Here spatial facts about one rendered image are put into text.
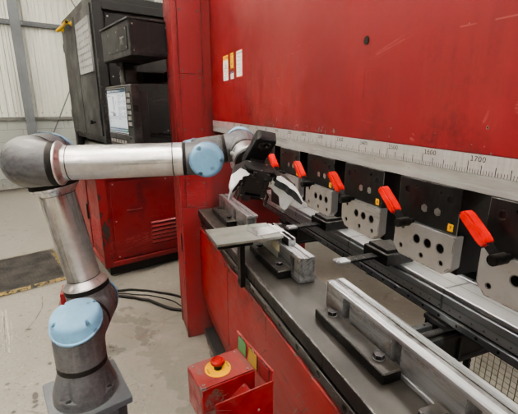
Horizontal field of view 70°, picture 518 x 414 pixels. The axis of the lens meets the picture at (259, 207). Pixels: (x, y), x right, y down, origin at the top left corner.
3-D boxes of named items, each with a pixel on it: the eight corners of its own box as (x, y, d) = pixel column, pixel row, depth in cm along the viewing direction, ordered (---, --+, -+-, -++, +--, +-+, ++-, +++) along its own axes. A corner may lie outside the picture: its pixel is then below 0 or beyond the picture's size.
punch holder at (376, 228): (340, 223, 98) (344, 162, 94) (367, 220, 101) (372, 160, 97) (376, 241, 85) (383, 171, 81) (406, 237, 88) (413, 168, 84)
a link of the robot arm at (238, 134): (224, 153, 104) (254, 148, 105) (229, 170, 95) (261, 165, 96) (220, 126, 100) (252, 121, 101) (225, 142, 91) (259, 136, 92)
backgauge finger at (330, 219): (279, 227, 155) (279, 215, 154) (332, 220, 165) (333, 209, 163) (292, 236, 145) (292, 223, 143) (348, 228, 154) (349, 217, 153)
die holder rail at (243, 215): (219, 209, 224) (219, 194, 221) (228, 208, 226) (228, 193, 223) (247, 235, 179) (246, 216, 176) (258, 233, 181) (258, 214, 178)
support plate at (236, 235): (205, 232, 148) (205, 229, 148) (265, 224, 157) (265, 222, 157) (217, 247, 132) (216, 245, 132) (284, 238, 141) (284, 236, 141)
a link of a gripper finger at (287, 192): (302, 218, 80) (270, 197, 84) (312, 195, 77) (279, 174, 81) (293, 222, 77) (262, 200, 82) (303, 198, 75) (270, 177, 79)
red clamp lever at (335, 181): (327, 170, 94) (342, 200, 89) (340, 168, 96) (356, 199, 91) (325, 174, 96) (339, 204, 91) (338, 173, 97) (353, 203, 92)
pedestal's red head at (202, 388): (189, 401, 106) (186, 347, 101) (238, 381, 113) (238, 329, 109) (217, 456, 89) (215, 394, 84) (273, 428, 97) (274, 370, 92)
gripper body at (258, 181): (267, 206, 83) (257, 181, 93) (279, 173, 79) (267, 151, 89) (235, 201, 81) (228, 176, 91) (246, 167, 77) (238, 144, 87)
